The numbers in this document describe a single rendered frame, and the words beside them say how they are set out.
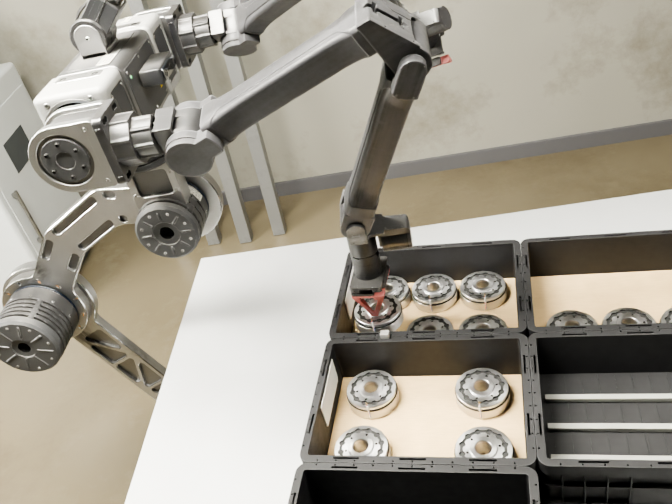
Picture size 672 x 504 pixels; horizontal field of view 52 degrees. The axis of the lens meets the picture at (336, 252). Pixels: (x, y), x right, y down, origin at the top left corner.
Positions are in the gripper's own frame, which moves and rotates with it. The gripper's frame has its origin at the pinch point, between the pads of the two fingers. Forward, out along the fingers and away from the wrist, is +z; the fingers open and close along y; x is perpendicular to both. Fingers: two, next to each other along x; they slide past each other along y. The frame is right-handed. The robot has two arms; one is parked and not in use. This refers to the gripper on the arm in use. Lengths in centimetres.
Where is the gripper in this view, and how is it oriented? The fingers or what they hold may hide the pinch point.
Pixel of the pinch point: (376, 305)
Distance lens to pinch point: 145.7
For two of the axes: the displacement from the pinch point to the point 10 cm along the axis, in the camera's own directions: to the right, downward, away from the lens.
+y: 1.9, -6.1, 7.7
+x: -9.6, 0.4, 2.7
